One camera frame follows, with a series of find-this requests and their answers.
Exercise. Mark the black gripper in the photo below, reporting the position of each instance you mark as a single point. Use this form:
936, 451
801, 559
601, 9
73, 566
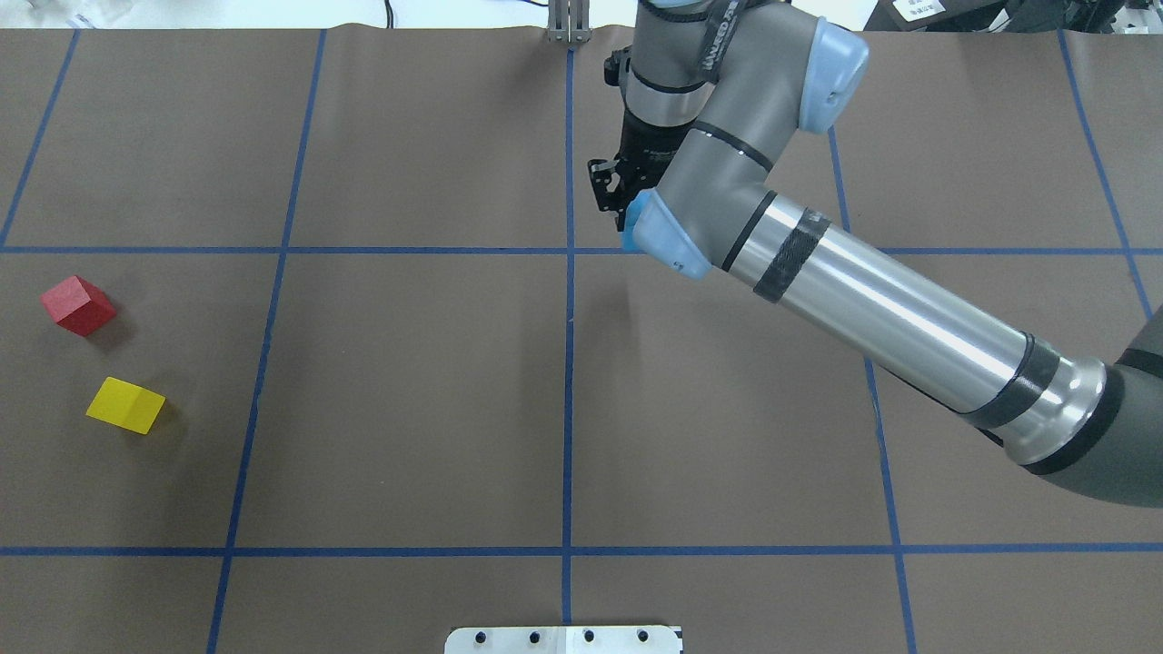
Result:
647, 145

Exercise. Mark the yellow cube block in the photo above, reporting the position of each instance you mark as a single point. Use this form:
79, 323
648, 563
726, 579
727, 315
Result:
126, 405

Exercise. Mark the red cube block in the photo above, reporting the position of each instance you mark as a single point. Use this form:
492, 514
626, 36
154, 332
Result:
78, 306

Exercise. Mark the blue cube block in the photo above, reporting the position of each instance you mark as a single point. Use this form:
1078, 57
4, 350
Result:
627, 222

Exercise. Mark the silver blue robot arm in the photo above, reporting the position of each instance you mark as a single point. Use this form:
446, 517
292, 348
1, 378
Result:
712, 92

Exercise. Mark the black cardboard box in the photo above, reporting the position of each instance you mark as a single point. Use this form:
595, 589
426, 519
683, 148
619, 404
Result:
992, 17

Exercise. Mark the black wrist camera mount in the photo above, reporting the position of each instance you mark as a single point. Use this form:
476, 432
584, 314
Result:
616, 67

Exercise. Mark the aluminium frame post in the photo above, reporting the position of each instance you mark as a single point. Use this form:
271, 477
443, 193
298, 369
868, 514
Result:
568, 21

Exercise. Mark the white camera mast with base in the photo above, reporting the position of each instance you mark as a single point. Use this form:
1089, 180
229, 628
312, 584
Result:
567, 639

